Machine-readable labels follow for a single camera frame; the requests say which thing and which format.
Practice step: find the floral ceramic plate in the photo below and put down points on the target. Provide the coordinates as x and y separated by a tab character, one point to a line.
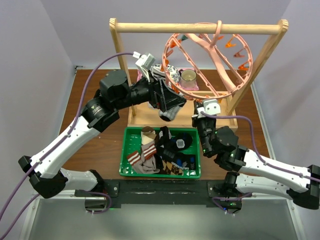
172	68

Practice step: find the black sock with blue logo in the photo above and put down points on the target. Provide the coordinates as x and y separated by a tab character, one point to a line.
181	142

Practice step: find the green plastic tray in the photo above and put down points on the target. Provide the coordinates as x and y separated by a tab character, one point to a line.
132	142

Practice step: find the brown argyle sock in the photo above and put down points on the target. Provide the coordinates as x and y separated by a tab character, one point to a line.
170	169

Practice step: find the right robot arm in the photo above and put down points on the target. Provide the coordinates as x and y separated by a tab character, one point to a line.
249	172

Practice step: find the pink round clip hanger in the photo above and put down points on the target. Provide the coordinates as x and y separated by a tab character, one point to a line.
207	62

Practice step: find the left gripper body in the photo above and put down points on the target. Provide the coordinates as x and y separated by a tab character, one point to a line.
156	99

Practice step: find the brown and cream sock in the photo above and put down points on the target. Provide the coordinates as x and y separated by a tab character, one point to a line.
148	134

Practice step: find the grey sock with red stripes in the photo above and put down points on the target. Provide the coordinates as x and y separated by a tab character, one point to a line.
144	162

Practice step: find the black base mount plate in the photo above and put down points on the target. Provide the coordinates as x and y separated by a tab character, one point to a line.
210	193

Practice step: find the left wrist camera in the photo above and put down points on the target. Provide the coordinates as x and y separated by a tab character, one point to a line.
144	62

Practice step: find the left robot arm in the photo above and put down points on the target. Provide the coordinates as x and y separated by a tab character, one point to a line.
45	169

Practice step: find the pink cloth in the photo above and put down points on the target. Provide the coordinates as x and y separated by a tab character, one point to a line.
186	85

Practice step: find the wooden hanging rack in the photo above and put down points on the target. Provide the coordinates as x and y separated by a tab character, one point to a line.
140	116

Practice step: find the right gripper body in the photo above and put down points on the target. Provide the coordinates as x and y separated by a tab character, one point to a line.
204	127

